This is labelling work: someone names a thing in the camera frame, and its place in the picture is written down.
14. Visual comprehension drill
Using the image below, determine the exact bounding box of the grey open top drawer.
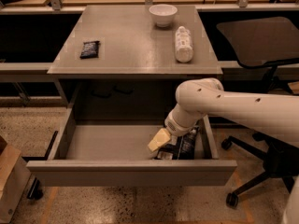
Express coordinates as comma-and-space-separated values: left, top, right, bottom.
27, 108, 236, 187

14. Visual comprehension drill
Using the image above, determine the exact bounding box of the black caster wheel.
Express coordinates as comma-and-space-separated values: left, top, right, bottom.
27, 178, 43, 200

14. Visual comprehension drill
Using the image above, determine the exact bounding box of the white bowl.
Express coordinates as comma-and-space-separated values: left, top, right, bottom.
149, 4, 178, 27

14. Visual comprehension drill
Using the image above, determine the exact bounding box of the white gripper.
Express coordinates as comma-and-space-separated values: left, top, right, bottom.
148, 110, 192, 152

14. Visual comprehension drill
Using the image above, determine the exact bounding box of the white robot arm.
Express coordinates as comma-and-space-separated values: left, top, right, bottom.
149, 78, 299, 224

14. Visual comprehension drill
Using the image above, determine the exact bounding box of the small dark blue snack bag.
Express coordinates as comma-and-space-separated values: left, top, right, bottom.
80, 41, 100, 59

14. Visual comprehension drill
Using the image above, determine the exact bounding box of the grey cabinet counter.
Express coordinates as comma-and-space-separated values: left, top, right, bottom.
49, 5, 221, 121

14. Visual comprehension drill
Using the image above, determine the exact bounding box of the black office chair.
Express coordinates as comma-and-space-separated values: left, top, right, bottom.
217, 17, 299, 207

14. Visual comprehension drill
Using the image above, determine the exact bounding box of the brown cardboard box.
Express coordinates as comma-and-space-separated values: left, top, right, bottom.
0, 136, 30, 224

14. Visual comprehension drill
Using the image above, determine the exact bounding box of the blue chip bag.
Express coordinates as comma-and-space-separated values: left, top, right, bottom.
155, 126, 199, 160

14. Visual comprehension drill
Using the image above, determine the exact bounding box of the white plastic bottle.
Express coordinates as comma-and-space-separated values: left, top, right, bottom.
175, 26, 193, 63

